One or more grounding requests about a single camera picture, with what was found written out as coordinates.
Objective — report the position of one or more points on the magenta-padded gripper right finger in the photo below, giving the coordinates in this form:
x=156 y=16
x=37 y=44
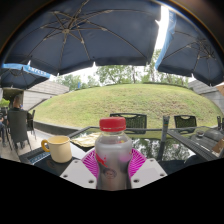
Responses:
x=146 y=171

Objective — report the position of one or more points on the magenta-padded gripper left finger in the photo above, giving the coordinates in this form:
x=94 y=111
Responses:
x=77 y=173

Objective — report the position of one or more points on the clear red-capped drink bottle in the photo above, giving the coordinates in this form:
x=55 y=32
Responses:
x=113 y=156

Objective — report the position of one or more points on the yellow paper napkin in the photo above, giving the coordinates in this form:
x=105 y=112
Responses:
x=86 y=140

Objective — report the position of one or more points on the grey metal pole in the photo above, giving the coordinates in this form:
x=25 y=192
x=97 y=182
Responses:
x=165 y=133

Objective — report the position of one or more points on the wide dark mesh-back chair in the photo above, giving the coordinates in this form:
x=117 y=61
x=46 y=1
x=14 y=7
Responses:
x=133 y=121

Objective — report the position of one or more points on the narrow dark mesh-back chair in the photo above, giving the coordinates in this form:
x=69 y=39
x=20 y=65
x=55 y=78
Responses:
x=185 y=121

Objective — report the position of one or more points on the dark wicker chair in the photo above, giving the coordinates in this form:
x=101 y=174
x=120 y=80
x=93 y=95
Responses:
x=32 y=121
x=18 y=128

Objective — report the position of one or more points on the person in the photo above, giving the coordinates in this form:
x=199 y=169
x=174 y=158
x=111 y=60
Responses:
x=16 y=104
x=2 y=128

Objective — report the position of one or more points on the navy umbrella with blue printed rim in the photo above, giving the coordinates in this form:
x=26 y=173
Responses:
x=20 y=77

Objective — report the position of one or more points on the navy umbrella with light-blue flap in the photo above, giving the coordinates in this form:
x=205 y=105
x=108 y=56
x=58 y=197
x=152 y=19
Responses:
x=196 y=50

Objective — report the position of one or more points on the large navy patio umbrella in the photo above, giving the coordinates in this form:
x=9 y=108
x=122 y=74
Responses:
x=83 y=36

